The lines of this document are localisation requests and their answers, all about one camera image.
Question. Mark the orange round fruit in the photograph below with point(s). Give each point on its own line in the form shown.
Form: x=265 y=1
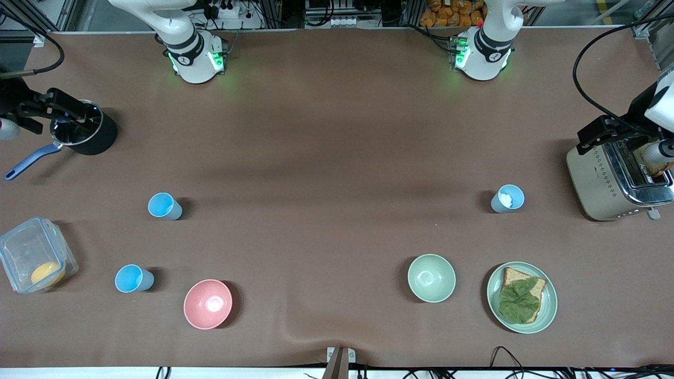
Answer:
x=46 y=272

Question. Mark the toasted bread slice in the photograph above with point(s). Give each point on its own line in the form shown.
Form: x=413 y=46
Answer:
x=653 y=166

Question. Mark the pink bowl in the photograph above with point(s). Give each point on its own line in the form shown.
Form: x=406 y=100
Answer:
x=207 y=304

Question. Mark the white power strip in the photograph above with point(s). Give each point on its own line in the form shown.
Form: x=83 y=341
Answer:
x=227 y=10

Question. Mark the clear plastic food container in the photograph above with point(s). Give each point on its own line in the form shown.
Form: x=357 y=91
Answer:
x=23 y=247

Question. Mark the silver toaster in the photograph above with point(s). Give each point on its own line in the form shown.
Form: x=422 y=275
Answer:
x=600 y=184

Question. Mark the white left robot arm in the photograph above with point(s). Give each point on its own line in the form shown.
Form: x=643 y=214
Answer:
x=492 y=42

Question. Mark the green lettuce leaf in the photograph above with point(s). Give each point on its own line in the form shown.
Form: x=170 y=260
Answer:
x=518 y=301

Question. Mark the small white lump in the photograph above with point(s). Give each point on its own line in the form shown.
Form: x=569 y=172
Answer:
x=506 y=199

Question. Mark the light blue plastic cup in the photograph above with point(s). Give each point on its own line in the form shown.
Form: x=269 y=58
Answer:
x=132 y=279
x=164 y=205
x=517 y=197

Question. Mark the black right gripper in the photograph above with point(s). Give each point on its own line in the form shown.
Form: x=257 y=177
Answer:
x=11 y=99

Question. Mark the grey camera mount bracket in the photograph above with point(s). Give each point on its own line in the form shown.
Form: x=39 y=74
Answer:
x=338 y=363

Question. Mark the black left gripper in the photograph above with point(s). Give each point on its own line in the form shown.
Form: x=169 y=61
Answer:
x=637 y=112

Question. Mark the pale green bowl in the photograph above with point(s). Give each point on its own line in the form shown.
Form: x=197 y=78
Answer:
x=431 y=278

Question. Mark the pale green plate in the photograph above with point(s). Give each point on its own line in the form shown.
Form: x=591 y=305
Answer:
x=547 y=310

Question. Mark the brown table cloth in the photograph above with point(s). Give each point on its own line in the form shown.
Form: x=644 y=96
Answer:
x=337 y=158

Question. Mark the orange snack bags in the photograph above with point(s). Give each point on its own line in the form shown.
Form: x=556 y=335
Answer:
x=453 y=13

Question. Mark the brown bread slice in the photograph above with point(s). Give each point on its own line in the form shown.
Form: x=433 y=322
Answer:
x=513 y=275

